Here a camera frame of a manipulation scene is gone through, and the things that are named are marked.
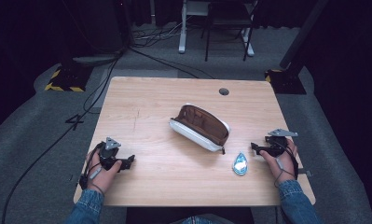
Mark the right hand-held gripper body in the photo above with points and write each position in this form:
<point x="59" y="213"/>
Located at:
<point x="277" y="143"/>

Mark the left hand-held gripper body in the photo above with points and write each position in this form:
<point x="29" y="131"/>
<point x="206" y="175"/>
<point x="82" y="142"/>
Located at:
<point x="107" y="154"/>

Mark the person's right hand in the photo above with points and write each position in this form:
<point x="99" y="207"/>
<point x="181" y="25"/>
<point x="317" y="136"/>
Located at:
<point x="283" y="165"/>

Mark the person's left hand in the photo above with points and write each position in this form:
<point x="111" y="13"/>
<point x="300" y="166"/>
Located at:
<point x="103" y="177"/>

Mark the blue teardrop-shaped packet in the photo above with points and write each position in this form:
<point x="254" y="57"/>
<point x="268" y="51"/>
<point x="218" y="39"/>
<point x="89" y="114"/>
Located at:
<point x="240" y="163"/>

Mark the white pouch with brown lining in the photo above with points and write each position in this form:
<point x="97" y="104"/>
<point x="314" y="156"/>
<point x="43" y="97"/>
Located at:
<point x="202" y="128"/>

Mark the black stand base striped tape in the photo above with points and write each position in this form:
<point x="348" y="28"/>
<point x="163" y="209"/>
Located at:
<point x="284" y="81"/>
<point x="67" y="79"/>

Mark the person's denim lap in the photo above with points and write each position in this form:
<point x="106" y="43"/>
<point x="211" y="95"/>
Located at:
<point x="202" y="220"/>

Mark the black slanted stand pole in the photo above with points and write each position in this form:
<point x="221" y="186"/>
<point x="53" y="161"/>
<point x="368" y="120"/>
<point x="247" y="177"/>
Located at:
<point x="301" y="34"/>

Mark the black metal chair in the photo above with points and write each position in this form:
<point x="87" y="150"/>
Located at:
<point x="227" y="21"/>

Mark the grey metal table bracket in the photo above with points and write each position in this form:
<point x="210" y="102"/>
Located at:
<point x="305" y="172"/>

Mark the white desk frame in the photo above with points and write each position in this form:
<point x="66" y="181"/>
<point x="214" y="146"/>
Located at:
<point x="184" y="29"/>

